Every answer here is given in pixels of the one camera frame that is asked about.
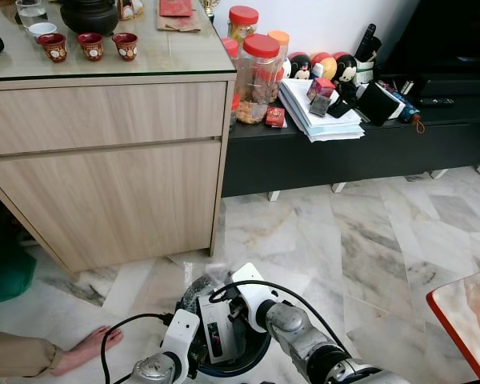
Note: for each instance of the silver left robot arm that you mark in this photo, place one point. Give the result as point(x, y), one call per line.
point(152, 372)

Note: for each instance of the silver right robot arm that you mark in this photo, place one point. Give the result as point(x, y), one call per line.
point(320, 352)

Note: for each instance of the black round rubbish bin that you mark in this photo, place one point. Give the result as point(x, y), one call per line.
point(256, 356)

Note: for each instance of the white printed carton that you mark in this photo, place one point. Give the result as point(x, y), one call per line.
point(218, 332)

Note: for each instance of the light wood sideboard cabinet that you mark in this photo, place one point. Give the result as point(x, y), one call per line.
point(104, 184)

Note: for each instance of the black low tv console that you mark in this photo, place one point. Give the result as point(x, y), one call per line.
point(344, 156)

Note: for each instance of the bright red small box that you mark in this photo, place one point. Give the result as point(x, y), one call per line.
point(275, 117)

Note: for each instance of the white paper stack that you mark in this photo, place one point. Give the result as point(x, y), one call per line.
point(300, 112)

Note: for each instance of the grey small box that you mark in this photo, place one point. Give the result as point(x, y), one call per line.
point(320, 106)

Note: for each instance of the marble top folding table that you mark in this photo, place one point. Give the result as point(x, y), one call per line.
point(468, 320)

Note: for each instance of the large red lid snack jar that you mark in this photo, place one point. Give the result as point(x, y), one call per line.
point(258, 80)

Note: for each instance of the dark red small box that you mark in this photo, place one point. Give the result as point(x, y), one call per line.
point(321, 86)

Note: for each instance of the black pouch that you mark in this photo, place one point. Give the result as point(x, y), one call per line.
point(376, 104)

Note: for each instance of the black white round doll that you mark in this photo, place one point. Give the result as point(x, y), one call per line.
point(301, 68)

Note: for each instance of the red yellow round doll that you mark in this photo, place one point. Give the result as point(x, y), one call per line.
point(324, 66)

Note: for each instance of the slim red lid jar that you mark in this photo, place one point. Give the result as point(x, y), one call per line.
point(230, 52)

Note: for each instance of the black eared mouse doll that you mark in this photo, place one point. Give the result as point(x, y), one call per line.
point(346, 72)

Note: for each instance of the blue object with keyring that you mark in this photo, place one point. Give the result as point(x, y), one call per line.
point(408, 108)

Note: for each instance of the orange lid jar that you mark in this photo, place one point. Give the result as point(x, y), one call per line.
point(281, 40)

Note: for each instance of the flat black remote control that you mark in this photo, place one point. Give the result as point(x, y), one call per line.
point(438, 102)

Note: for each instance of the small red patterned cup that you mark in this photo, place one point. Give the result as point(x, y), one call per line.
point(53, 48)
point(90, 46)
point(126, 46)

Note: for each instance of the small red lid jar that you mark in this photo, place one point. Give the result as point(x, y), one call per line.
point(243, 20)

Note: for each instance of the black remotes in holder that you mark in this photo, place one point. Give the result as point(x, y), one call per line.
point(368, 48)

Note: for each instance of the red packet on brown paper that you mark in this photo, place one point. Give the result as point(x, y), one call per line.
point(176, 8)

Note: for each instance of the small figurine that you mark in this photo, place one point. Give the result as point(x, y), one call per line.
point(130, 8)

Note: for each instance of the black round pot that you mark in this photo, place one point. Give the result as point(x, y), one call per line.
point(88, 16)

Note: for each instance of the black television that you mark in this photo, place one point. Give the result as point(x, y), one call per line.
point(448, 36)

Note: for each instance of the small white bowl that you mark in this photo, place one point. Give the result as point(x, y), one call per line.
point(42, 29)

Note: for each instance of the clear drinking glass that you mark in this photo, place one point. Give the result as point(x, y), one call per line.
point(32, 12)

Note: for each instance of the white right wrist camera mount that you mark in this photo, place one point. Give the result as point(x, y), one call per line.
point(252, 284)

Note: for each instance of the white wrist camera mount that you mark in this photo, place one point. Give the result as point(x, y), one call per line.
point(252, 284)
point(182, 336)

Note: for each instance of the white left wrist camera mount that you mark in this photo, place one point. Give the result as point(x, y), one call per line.
point(182, 336)

